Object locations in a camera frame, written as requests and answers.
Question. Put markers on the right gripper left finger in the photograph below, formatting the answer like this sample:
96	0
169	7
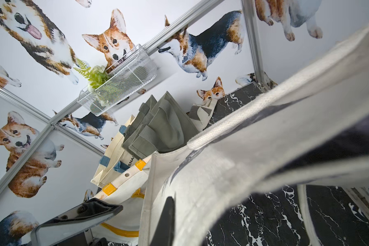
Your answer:
73	227

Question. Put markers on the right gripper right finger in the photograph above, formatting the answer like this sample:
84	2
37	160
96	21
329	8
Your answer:
165	231

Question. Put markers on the cream canvas bag with photo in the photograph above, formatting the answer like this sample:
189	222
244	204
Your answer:
311	129

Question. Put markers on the cream bag with blue print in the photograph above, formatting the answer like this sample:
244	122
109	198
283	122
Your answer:
116	160

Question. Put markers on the grey-green canvas bag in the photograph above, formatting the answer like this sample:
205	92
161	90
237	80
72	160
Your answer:
162	126

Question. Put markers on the fern and white flower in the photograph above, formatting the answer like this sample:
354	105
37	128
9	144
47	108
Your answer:
96	76

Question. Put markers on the cream bag with yellow handles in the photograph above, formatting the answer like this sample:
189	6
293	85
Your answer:
128	190

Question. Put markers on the white wire mesh basket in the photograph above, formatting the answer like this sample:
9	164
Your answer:
128	75

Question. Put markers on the aluminium frame rail structure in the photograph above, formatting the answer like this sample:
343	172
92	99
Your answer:
187	19

